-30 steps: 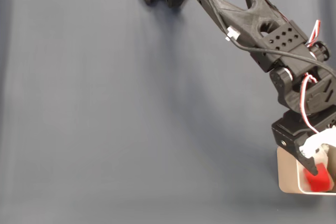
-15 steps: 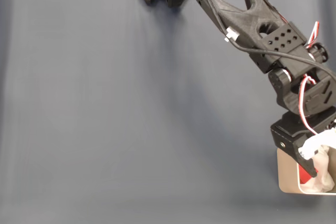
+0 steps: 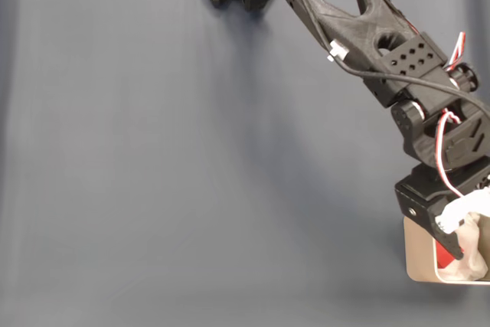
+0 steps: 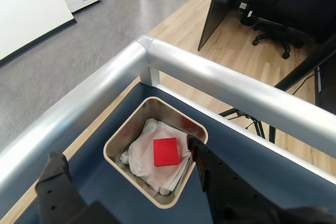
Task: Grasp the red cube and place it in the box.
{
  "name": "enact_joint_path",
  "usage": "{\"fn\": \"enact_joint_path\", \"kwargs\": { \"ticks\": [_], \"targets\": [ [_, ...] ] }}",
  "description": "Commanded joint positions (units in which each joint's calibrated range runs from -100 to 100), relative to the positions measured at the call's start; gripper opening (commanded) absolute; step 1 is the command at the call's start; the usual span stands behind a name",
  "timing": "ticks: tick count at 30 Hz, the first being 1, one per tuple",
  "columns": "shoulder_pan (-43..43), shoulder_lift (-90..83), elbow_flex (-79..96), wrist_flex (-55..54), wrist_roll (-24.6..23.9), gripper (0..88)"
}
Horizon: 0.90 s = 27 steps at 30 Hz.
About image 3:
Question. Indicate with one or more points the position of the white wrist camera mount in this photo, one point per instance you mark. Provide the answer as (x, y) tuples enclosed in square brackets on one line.
[(459, 208)]

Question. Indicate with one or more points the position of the white crumpled tissue paper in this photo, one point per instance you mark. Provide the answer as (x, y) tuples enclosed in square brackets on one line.
[(472, 250)]

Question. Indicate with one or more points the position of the red cube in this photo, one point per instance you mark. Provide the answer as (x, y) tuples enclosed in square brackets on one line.
[(444, 256)]

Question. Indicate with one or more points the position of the beige rounded box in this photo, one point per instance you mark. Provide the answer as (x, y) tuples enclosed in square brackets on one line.
[(419, 250)]

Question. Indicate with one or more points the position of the dark blue table mat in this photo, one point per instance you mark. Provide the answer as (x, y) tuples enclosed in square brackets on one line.
[(153, 151)]

